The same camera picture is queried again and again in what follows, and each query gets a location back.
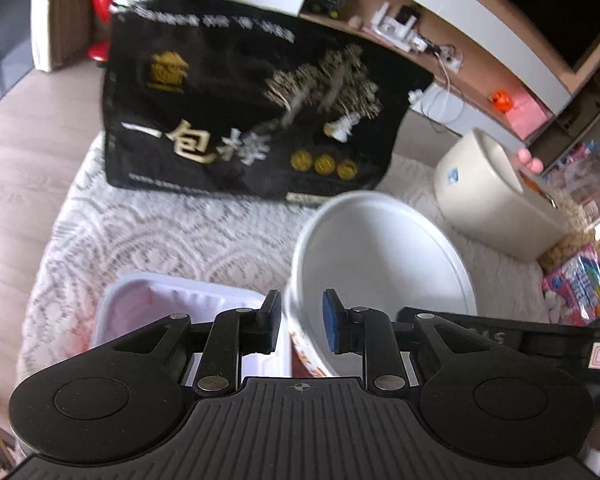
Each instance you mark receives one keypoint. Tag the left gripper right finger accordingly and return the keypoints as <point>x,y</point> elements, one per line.
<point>368,333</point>

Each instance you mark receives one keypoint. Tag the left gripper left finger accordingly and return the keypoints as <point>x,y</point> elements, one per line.
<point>233,335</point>

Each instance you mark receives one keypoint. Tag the white paper bowl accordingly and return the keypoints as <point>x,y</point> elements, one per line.
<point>376,252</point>

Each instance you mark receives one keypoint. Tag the red white plastic tray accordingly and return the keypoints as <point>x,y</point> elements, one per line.
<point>145,301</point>

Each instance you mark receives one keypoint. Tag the white lace tablecloth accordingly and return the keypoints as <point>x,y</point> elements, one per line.
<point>103,233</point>

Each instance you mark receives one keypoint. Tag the pink marshmallow bag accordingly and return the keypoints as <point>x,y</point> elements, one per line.
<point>572,290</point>

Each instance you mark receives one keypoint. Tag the cream tissue box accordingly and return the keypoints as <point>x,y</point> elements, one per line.
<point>488,195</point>

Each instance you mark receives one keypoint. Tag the large glass jar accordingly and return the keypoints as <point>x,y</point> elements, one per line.
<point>578,193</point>

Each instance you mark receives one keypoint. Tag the black snack bag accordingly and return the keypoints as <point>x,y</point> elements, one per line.
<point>220,98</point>

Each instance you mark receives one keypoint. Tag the white wifi router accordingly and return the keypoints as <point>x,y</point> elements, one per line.
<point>400,30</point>

